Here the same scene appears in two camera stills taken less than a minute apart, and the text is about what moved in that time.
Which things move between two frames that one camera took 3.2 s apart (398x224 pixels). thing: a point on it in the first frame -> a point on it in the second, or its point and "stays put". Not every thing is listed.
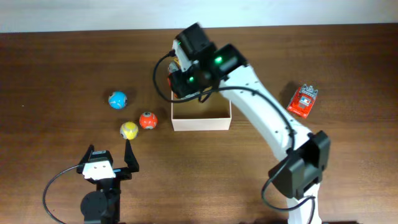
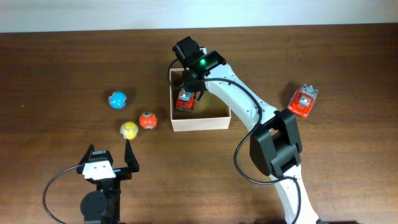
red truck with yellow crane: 174,66 -> 186,101
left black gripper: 125,173 stays put
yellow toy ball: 129,130 stays put
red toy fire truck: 303,100 stays put
